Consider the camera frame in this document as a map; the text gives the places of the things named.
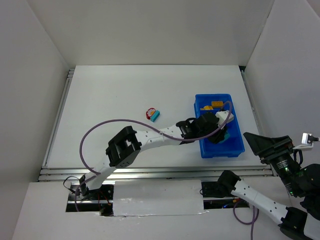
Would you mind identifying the yellow lego brick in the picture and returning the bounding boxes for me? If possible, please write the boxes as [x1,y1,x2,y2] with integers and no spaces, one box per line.
[200,105,214,111]

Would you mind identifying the orange lego brick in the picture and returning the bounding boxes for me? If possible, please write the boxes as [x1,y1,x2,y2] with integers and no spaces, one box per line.
[211,101,224,109]

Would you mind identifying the red flower lego piece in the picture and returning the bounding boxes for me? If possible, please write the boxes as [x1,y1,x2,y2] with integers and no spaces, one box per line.
[145,107,156,120]

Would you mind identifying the light blue oval lego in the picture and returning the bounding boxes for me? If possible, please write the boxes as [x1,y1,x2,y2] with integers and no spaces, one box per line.
[219,132,230,144]

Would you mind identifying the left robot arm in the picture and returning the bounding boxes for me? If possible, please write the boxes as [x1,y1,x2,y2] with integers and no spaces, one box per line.
[78,110,234,197]

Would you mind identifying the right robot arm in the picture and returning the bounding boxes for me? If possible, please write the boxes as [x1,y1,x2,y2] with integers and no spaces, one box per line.
[217,132,320,240]

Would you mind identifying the blue compartment tray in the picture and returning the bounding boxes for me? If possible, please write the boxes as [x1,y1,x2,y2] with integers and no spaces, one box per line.
[194,93,245,158]

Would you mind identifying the light blue long lego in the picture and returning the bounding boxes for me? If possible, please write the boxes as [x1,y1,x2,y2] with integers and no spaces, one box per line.
[150,110,160,122]

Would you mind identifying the white foil cover plate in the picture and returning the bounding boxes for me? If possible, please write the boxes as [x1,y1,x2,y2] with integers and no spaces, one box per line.
[112,179,206,217]

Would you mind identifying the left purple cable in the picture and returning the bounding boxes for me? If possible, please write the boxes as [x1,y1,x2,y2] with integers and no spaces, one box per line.
[74,101,233,212]

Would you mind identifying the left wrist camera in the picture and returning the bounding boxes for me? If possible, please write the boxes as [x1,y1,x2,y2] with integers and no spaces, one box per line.
[215,110,235,125]

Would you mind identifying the aluminium frame rail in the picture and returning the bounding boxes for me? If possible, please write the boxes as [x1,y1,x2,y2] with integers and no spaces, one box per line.
[38,166,274,182]

